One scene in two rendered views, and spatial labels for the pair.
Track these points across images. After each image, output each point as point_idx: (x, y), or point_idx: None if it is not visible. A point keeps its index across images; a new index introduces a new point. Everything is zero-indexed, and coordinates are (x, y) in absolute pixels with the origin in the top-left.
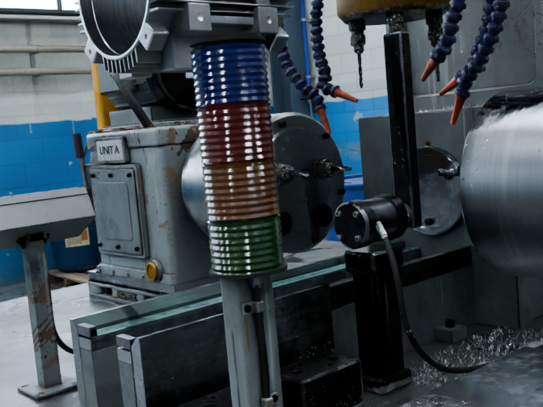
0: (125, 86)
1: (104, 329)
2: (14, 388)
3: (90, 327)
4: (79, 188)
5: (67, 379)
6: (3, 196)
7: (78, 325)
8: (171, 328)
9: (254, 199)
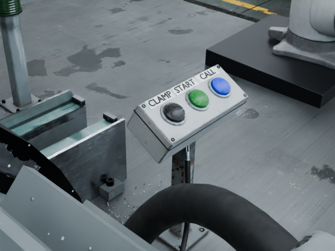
0: (160, 191)
1: (101, 127)
2: (215, 237)
3: (106, 111)
4: (142, 102)
5: (169, 239)
6: (198, 73)
7: (116, 116)
8: (51, 97)
9: None
